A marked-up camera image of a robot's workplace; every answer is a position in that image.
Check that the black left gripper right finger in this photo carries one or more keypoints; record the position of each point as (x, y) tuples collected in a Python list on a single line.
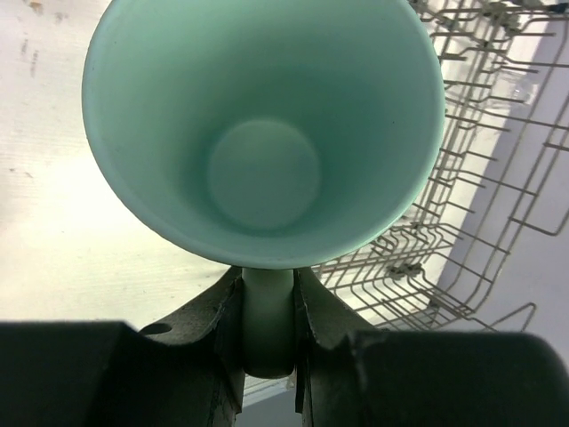
[(350, 373)]

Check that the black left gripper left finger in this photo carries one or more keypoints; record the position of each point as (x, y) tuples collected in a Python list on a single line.
[(182, 370)]

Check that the green ceramic mug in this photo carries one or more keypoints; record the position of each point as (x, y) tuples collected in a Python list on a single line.
[(267, 135)]

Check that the grey wire dish rack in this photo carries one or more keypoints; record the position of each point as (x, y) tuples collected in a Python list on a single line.
[(504, 65)]

